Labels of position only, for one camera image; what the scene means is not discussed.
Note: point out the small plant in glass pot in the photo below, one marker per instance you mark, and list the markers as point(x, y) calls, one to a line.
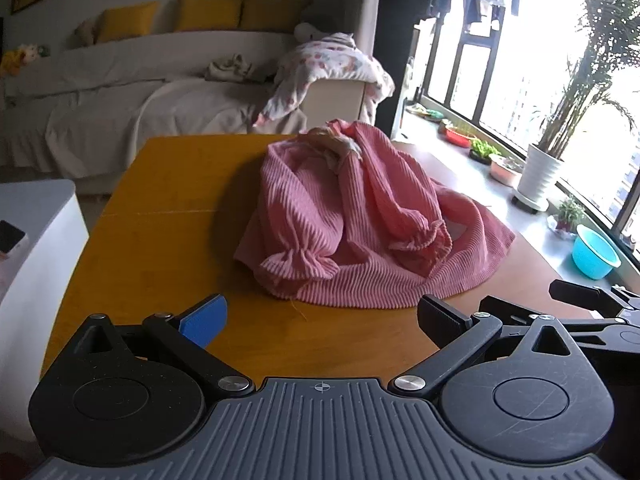
point(567, 217)

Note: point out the potted palm in white pot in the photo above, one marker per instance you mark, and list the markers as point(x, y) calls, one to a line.
point(540, 175)

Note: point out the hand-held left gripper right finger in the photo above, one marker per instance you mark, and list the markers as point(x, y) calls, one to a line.
point(442, 322)

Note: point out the black tray of green seedlings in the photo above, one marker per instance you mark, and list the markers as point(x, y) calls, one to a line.
point(484, 152)

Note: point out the light grey side table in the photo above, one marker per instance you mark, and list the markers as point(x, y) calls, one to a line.
point(35, 280)

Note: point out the crumpled beige cloth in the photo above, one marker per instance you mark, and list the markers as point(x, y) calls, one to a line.
point(230, 67)

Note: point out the white plush toy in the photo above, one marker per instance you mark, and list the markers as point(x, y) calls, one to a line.
point(307, 32)

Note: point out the grey beige sofa throw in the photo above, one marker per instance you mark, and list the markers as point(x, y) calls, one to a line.
point(175, 120)

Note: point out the red plastic basin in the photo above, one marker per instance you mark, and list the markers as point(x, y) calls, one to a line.
point(460, 137)

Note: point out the pink basin with plants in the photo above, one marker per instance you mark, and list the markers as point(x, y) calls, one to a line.
point(505, 170)

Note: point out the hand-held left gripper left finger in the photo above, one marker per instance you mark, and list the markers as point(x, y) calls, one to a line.
point(205, 321)

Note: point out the yellow stuffed toy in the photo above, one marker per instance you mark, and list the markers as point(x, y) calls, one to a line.
point(11, 64)

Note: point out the pink ribbed garment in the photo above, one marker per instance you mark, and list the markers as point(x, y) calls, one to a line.
point(370, 230)

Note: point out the black window frame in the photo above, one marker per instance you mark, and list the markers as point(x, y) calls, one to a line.
point(486, 85)

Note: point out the round plant pot trolley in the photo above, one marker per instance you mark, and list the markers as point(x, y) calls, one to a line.
point(529, 205)

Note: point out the white stuffed toy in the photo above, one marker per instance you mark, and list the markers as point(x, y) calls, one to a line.
point(29, 53)

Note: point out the grey window ledge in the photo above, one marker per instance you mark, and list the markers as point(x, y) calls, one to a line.
point(465, 180)

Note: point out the blue plastic basin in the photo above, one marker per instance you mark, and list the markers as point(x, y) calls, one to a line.
point(595, 255)

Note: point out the small beige cushion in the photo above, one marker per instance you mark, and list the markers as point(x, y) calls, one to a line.
point(87, 32)

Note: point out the floral white blanket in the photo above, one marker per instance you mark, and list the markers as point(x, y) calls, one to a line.
point(330, 62)

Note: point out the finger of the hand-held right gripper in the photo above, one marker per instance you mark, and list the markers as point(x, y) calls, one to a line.
point(502, 307)
point(582, 297)

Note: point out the beige covered sofa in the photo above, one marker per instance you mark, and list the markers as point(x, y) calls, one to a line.
point(125, 65)

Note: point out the green dish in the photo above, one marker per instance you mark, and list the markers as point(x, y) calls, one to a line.
point(425, 111)

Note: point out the smartphone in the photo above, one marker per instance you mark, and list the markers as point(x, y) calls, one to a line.
point(9, 237)

